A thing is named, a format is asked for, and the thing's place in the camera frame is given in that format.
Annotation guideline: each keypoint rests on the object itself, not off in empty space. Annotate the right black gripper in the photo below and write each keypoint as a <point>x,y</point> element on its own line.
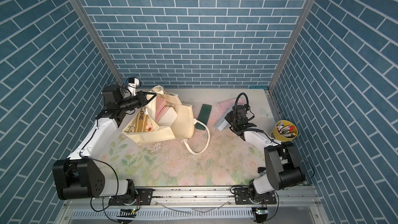
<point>229,116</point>

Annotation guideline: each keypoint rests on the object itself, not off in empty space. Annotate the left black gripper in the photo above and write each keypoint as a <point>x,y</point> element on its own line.
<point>141,99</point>

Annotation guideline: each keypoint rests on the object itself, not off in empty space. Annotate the light blue case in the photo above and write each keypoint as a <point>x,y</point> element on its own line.
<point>222,123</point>

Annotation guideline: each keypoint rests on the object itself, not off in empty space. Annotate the pink pencil case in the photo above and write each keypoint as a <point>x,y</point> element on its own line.
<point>223,106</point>

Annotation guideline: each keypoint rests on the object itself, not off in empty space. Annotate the cream canvas tote bag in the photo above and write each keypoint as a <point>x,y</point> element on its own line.
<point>143,129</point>

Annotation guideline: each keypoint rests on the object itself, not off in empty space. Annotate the dark green pencil case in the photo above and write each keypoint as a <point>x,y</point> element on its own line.
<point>203,117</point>

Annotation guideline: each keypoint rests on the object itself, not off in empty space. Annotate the white pencil case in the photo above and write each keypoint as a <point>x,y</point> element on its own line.
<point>167,117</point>

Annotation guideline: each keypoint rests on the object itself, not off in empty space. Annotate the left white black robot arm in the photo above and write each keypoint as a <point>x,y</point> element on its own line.
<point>79,176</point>

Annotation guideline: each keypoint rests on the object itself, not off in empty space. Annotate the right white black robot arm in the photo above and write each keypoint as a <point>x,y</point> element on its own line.
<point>283,166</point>

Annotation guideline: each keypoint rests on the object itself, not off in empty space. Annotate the yellow pen holder cup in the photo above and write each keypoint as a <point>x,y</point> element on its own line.
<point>284,131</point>

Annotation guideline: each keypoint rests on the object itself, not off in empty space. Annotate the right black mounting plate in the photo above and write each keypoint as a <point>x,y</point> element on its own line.
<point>246,195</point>

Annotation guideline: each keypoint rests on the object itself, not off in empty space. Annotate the black mounting plate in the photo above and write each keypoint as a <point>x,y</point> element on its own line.
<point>246,195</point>
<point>140,197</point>

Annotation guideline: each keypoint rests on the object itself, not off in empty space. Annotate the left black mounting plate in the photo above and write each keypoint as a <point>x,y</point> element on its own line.
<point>140,197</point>

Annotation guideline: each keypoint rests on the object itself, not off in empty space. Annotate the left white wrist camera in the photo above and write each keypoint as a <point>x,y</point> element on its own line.
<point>132,84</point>

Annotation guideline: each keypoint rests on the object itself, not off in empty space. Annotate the aluminium front rail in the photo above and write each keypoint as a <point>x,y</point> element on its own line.
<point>212,204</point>

